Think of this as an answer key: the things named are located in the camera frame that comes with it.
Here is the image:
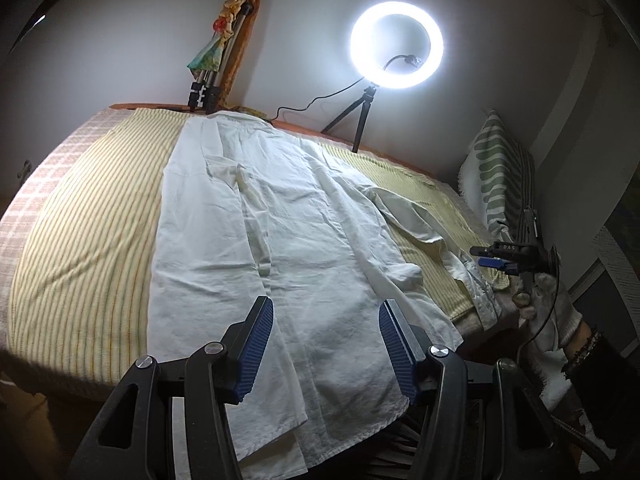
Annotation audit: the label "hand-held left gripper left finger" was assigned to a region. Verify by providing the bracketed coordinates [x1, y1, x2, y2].
[66, 296, 275, 480]

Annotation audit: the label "pink checked bedsheet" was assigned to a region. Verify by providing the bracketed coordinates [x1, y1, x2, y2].
[0, 107, 132, 321]

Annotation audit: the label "small black ring light tripod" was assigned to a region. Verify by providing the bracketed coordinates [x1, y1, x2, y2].
[320, 82, 379, 154]

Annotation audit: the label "white pants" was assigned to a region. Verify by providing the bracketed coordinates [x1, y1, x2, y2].
[145, 110, 501, 480]

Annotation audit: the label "person's right hand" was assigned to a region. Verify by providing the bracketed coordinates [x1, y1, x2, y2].
[512, 271, 585, 356]

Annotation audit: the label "yellow green patterned cloth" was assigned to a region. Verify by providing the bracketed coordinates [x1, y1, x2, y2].
[229, 104, 274, 122]

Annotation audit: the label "yellow striped blanket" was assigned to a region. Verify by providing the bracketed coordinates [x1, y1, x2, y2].
[7, 107, 507, 378]

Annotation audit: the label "black ring light cable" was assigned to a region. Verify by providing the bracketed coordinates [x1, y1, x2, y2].
[270, 77, 367, 124]

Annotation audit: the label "folded silver tripod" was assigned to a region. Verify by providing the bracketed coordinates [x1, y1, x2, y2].
[187, 2, 253, 114]

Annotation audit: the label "colourful printed cloth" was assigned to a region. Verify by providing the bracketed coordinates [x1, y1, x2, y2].
[186, 16, 237, 74]

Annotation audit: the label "orange towel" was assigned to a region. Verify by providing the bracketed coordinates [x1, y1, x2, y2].
[219, 0, 262, 112]

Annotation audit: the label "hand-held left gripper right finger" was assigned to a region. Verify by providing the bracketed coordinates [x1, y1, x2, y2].
[378, 299, 577, 480]

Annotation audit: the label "dark beaded bracelet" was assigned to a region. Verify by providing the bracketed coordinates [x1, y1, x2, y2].
[562, 327, 604, 377]

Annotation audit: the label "gooseneck phone holder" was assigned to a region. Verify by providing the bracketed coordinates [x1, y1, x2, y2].
[382, 53, 424, 72]

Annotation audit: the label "person's right forearm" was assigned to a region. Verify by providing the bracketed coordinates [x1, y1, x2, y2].
[560, 325, 640, 466]

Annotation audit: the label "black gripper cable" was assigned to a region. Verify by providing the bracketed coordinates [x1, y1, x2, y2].
[517, 246, 562, 362]

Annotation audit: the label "white ring light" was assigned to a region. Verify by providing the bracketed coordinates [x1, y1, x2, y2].
[349, 1, 444, 84]

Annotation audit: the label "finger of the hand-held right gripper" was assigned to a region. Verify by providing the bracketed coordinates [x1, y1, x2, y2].
[477, 257, 521, 275]
[470, 241, 522, 259]

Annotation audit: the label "green patterned white pillow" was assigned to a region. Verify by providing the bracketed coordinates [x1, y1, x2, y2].
[457, 109, 539, 242]

